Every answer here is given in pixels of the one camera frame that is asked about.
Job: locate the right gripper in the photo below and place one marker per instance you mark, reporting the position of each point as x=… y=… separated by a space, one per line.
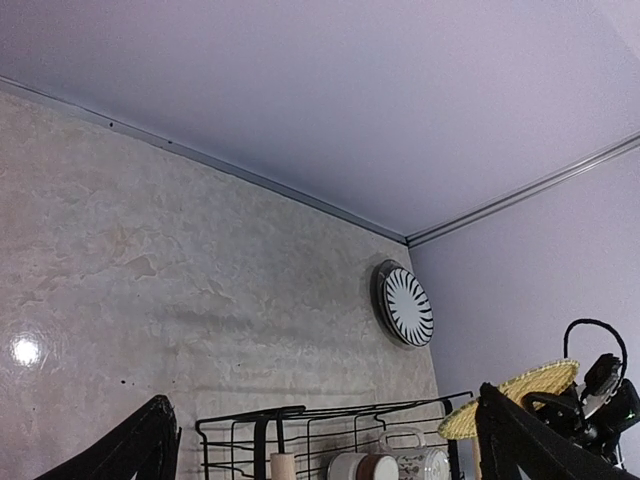
x=562 y=413

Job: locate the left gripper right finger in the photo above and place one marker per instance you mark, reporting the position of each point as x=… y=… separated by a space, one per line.
x=512 y=442

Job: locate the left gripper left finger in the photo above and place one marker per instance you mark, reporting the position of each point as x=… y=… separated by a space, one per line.
x=143 y=446

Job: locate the yellow woven bamboo tray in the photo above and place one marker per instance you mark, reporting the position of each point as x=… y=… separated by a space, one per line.
x=551 y=378

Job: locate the white floral patterned mug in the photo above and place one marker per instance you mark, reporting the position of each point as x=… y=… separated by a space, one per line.
x=416 y=460

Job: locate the black white striped plate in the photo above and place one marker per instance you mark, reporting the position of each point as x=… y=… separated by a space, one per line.
x=407 y=307

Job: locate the grey deer pattern plate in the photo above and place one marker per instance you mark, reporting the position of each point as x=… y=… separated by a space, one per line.
x=376 y=280

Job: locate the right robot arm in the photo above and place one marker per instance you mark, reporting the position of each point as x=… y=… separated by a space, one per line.
x=593 y=422

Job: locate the white brown ceramic cup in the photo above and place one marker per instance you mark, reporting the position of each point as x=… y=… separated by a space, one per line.
x=362 y=466

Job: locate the right wooden rack handle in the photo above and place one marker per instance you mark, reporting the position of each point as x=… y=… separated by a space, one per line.
x=476 y=459

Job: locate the wooden rack handle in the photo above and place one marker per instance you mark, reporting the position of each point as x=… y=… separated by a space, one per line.
x=282 y=466
x=476 y=459

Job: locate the left wooden rack handle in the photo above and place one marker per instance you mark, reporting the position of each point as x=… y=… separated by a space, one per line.
x=282 y=466

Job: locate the black wire dish rack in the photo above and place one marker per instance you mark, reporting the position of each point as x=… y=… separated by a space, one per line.
x=239 y=446

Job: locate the right aluminium corner post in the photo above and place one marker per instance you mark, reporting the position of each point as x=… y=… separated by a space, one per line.
x=593 y=160

